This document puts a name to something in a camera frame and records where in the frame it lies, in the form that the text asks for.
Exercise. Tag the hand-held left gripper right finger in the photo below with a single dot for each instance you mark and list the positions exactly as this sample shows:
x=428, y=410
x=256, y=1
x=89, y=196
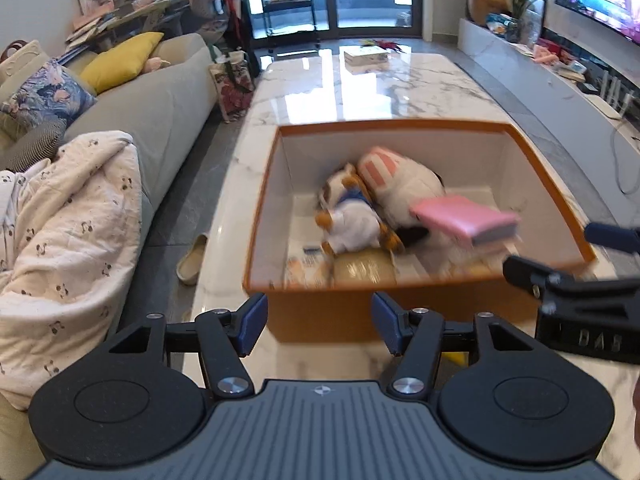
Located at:
x=385, y=320

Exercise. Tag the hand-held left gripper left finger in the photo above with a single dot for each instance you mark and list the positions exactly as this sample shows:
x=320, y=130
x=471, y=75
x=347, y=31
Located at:
x=252, y=322

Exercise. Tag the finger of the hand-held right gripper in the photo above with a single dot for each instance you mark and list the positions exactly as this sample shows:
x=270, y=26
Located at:
x=530, y=270
x=610, y=236

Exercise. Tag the gold jewellery box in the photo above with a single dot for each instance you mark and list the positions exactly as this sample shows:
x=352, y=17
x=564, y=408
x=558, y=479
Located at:
x=362, y=270

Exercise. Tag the orange cardboard box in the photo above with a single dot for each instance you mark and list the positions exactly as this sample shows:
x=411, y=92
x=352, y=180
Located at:
x=325, y=315

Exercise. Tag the pink notebook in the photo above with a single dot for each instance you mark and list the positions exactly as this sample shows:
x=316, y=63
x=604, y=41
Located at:
x=450, y=212

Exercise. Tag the brown bear plush toy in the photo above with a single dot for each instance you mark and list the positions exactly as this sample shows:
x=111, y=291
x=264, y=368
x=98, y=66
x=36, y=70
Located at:
x=350, y=220

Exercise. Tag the white sheep plush toy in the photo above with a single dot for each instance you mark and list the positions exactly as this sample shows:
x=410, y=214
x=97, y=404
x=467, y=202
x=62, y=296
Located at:
x=400, y=185

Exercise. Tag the person's right forearm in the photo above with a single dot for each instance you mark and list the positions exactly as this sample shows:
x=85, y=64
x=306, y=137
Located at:
x=636, y=410

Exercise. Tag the beige slipper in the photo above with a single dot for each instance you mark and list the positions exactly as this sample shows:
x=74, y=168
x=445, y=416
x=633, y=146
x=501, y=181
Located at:
x=192, y=262

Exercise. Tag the white router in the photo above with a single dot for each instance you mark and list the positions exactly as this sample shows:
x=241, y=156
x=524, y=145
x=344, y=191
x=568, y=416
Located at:
x=612, y=105

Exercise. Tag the white marble television console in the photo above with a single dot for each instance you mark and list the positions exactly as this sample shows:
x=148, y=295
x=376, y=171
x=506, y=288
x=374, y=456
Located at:
x=525, y=85

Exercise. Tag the pink item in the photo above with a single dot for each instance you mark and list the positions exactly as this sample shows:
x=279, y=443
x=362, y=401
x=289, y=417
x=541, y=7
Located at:
x=545, y=55

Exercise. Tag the white printed blanket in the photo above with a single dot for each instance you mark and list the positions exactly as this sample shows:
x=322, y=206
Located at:
x=65, y=260

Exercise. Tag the grey sofa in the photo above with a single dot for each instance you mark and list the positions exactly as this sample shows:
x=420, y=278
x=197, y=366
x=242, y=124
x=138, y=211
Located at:
x=165, y=110

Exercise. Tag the floral tote bag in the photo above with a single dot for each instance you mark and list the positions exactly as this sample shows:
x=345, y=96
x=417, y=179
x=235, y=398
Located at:
x=232, y=85

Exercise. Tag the brown round vase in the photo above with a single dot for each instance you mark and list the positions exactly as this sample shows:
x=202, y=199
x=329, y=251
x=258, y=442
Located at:
x=485, y=5

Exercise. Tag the flat white box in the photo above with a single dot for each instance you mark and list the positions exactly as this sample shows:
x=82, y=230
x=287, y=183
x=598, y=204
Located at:
x=365, y=57

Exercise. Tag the red and green item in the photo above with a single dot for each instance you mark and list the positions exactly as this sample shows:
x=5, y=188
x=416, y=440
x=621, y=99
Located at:
x=385, y=45

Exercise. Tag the pink plush toy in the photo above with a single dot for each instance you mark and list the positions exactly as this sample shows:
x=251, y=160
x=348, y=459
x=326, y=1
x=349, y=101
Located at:
x=156, y=64

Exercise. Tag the black and white checked pillow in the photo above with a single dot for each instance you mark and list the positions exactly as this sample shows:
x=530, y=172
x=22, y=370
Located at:
x=35, y=145

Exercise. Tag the yellow pillow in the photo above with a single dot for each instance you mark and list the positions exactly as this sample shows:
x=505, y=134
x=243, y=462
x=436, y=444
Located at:
x=120, y=62

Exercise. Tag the blue floral pillow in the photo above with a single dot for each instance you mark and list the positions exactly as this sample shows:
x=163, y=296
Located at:
x=45, y=92

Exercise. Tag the black trolley cart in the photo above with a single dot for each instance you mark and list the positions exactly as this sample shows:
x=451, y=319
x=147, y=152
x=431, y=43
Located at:
x=280, y=10

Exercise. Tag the cluttered study desk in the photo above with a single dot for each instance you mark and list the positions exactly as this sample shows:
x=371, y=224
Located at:
x=150, y=15

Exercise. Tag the beige bear-shaped cushion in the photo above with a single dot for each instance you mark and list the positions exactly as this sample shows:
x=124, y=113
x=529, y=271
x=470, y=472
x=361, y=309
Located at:
x=25, y=57

